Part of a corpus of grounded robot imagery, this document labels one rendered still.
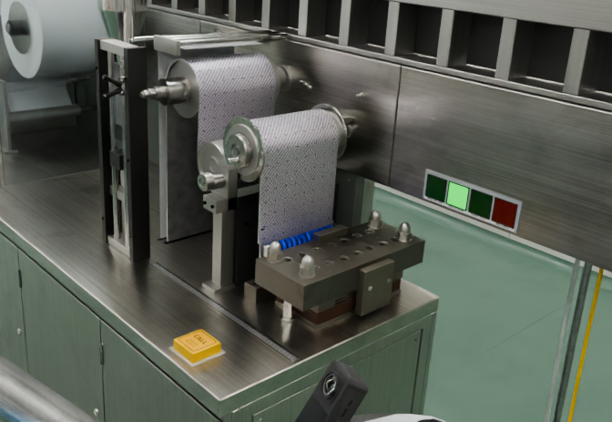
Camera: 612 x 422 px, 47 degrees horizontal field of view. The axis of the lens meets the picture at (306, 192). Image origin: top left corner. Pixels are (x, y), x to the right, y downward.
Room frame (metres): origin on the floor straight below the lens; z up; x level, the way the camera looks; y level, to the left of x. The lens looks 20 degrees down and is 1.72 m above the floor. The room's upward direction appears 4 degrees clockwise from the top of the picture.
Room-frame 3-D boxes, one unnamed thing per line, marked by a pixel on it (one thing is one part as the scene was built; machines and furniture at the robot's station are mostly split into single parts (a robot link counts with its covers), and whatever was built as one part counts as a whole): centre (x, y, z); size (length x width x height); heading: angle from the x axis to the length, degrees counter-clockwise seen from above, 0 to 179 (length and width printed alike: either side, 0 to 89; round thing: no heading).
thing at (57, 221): (2.23, 0.77, 0.88); 2.52 x 0.66 x 0.04; 44
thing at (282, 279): (1.51, -0.10, 1.00); 0.40 x 0.16 x 0.06; 134
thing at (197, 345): (1.25, 0.20, 0.91); 0.07 x 0.07 x 0.02; 44
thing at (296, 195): (1.56, 0.02, 1.13); 0.23 x 0.01 x 0.18; 134
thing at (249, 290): (1.57, 0.01, 0.92); 0.28 x 0.04 x 0.04; 134
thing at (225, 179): (1.52, 0.20, 1.05); 0.06 x 0.05 x 0.31; 134
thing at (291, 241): (1.55, 0.00, 1.03); 0.21 x 0.04 x 0.03; 134
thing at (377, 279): (1.45, -0.17, 0.96); 0.10 x 0.03 x 0.11; 134
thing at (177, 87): (1.69, 0.33, 1.33); 0.06 x 0.06 x 0.06; 44
